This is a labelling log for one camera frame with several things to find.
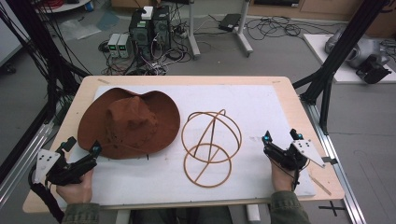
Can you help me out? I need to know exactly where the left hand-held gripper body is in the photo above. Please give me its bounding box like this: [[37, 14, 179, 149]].
[[33, 148, 98, 187]]

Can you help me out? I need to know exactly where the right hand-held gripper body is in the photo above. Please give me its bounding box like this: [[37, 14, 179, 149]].
[[263, 138, 327, 172]]

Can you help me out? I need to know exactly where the brown felt cowboy hat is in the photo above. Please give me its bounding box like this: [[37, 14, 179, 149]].
[[77, 87, 181, 161]]

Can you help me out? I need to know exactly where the copper wire hat stand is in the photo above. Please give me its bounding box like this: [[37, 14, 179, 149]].
[[180, 108, 243, 189]]

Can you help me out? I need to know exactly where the person's left hand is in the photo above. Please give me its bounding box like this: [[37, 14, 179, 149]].
[[55, 168, 95, 205]]

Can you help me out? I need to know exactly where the person's right hand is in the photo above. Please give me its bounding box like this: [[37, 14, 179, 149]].
[[269, 159, 297, 192]]

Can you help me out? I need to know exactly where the white foam mat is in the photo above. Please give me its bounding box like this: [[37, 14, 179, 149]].
[[57, 84, 318, 209]]

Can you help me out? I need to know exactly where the small grey clip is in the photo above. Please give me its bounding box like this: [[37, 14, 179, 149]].
[[321, 156, 339, 166]]

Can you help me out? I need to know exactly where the thin wooden strip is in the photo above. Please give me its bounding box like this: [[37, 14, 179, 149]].
[[307, 174, 332, 197]]

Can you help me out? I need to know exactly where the white table leg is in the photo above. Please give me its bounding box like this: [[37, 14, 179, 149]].
[[245, 203, 262, 224], [115, 209, 132, 224]]

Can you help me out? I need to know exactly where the white platform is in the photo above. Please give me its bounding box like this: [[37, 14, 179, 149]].
[[303, 33, 396, 85]]

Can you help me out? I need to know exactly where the black device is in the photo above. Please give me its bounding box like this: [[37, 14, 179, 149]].
[[355, 53, 393, 85]]

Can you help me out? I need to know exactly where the grey stand leg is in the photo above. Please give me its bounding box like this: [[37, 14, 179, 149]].
[[186, 0, 203, 61], [233, 0, 254, 58]]

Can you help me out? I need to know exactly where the grey power supply unit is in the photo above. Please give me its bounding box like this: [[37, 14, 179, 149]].
[[117, 33, 132, 59], [106, 33, 121, 58]]

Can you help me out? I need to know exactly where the grey robot shell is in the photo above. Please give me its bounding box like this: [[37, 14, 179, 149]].
[[324, 27, 390, 70]]

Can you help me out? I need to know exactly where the clear plastic sheet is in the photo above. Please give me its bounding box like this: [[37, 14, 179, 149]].
[[58, 18, 103, 41]]

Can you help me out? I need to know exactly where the black flat box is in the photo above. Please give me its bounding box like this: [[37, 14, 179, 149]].
[[218, 12, 243, 33]]

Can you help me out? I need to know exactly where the black computer tower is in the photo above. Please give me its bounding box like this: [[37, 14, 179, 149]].
[[128, 9, 154, 61], [150, 5, 172, 53]]

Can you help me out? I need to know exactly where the white box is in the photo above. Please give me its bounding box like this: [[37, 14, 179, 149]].
[[140, 6, 154, 21]]

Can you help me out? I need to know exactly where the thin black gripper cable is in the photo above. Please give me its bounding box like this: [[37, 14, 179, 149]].
[[290, 167, 303, 192]]

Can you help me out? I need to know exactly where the black sleeved gripper cable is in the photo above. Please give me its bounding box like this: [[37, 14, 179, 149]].
[[27, 163, 66, 224]]

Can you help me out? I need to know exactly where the aluminium rail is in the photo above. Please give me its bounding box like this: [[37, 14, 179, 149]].
[[0, 120, 55, 208], [300, 100, 368, 224]]

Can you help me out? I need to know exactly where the black frame post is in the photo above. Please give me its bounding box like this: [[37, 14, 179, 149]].
[[291, 0, 390, 135], [5, 0, 92, 125]]

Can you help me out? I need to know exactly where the tangle of black floor cables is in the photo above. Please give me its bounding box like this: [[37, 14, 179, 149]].
[[244, 14, 339, 42]]

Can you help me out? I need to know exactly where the tangle of cables by computers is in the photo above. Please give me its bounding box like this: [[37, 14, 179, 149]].
[[97, 18, 194, 77]]

